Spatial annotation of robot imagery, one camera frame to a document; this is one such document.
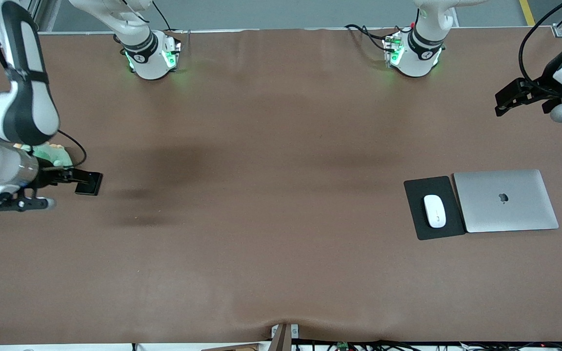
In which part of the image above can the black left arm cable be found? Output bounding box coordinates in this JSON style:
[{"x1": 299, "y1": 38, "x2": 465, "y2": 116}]
[{"x1": 518, "y1": 0, "x2": 562, "y2": 86}]

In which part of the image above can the brown table cover sheet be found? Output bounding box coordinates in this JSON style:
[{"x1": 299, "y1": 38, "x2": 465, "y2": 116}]
[{"x1": 0, "y1": 27, "x2": 562, "y2": 345}]

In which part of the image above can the black base power cable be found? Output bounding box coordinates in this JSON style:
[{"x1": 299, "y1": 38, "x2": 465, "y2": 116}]
[{"x1": 344, "y1": 23, "x2": 395, "y2": 52}]

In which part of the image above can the black mouse pad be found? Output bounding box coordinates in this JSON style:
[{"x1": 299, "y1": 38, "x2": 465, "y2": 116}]
[{"x1": 403, "y1": 176, "x2": 466, "y2": 241}]

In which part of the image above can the brown wooden post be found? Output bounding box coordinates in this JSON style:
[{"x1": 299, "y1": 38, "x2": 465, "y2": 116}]
[{"x1": 269, "y1": 323, "x2": 300, "y2": 351}]

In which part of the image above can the green dinosaur plush toy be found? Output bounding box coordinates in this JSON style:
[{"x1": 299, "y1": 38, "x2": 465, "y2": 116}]
[{"x1": 15, "y1": 142, "x2": 73, "y2": 169}]

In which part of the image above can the black smartphone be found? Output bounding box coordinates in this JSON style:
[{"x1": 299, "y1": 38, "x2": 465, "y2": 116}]
[{"x1": 75, "y1": 171, "x2": 103, "y2": 196}]

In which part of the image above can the silver apple laptop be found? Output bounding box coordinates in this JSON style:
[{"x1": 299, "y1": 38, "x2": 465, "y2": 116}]
[{"x1": 453, "y1": 169, "x2": 560, "y2": 234}]

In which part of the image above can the aluminium frame profile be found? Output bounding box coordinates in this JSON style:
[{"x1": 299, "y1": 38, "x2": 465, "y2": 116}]
[{"x1": 35, "y1": 0, "x2": 67, "y2": 34}]

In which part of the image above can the white computer mouse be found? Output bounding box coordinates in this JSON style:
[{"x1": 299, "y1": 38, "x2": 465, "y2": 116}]
[{"x1": 423, "y1": 195, "x2": 447, "y2": 229}]

